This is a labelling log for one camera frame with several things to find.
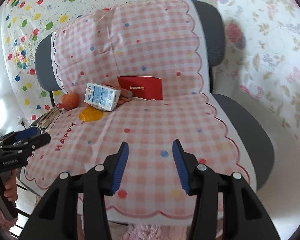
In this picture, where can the orange knitted toy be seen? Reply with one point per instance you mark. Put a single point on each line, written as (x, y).
(125, 95)

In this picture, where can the grey office chair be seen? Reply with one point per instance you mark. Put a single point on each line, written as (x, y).
(242, 129)

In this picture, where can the red envelope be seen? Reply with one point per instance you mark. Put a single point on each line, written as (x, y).
(143, 87)

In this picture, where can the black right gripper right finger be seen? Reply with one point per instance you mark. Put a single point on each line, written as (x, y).
(244, 216)

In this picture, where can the white blue milk carton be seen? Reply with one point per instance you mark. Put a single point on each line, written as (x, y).
(102, 97)

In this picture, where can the floral wall cloth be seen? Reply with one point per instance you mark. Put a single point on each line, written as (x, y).
(262, 56)

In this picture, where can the red apple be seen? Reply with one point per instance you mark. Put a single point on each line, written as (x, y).
(70, 101)

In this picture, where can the person's left hand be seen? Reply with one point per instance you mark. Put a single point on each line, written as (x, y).
(11, 187)

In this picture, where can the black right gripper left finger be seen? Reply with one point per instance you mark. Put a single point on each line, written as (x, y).
(55, 216)

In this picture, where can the polka dot wall cloth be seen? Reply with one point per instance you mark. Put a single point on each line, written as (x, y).
(25, 23)

